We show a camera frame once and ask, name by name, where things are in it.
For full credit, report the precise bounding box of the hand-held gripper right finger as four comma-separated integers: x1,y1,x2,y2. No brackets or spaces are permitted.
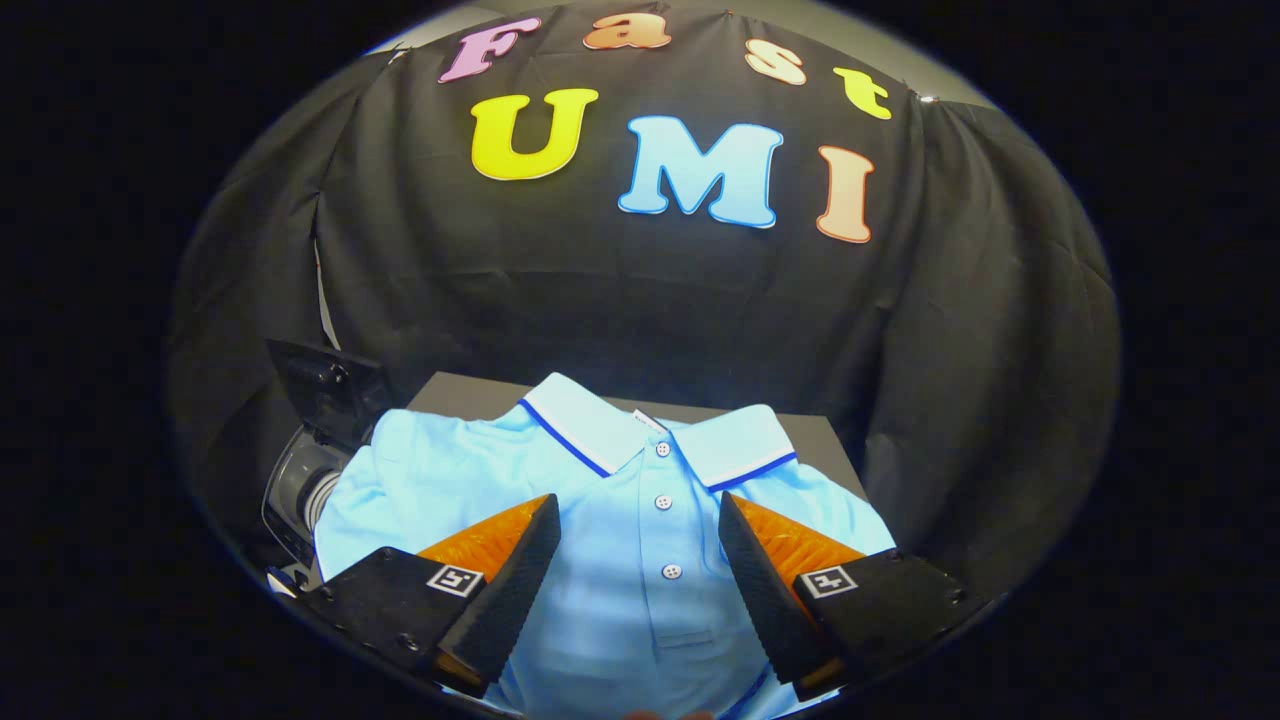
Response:
718,492,993,701

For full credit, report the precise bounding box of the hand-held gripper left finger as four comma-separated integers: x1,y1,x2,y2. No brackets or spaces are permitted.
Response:
300,493,563,699

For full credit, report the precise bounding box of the light blue polo shirt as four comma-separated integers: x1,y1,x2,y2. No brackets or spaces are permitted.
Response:
313,372,898,720

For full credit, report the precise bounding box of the dark glass washing machine lid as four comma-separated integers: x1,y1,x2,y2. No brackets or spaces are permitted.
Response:
266,338,393,451

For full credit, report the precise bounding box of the grey cabinet with dark top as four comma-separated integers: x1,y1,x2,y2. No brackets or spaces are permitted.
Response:
408,372,867,501

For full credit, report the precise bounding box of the black backdrop cloth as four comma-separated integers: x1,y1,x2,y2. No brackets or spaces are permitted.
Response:
165,0,1121,601

